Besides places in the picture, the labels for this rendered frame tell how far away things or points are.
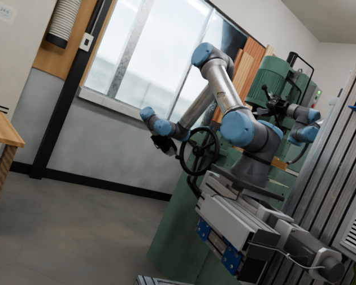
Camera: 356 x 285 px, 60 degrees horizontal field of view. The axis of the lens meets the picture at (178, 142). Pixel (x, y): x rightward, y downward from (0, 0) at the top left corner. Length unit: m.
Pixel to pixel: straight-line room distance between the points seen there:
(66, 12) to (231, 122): 1.76
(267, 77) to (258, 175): 0.91
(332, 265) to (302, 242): 0.10
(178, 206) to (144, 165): 1.35
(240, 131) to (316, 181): 0.33
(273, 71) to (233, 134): 0.96
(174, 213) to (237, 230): 1.14
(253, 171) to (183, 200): 0.89
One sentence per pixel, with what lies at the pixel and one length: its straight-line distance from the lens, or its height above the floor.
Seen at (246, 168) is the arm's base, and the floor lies 0.86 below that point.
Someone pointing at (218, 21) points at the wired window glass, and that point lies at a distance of 3.62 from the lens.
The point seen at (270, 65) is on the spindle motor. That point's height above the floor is 1.45.
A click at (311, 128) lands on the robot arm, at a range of 1.48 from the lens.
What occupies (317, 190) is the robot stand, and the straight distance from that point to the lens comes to 1.19.
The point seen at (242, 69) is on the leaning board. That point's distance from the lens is 3.65.
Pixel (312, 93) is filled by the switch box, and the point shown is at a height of 1.42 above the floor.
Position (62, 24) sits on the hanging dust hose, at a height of 1.23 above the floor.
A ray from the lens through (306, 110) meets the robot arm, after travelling 1.64.
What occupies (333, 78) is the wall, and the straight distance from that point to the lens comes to 4.62.
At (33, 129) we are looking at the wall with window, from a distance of 2.81.
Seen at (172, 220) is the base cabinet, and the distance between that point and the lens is 2.06.
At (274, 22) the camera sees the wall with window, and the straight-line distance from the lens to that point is 4.17.
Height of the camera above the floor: 0.93
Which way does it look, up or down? 4 degrees down
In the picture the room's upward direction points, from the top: 23 degrees clockwise
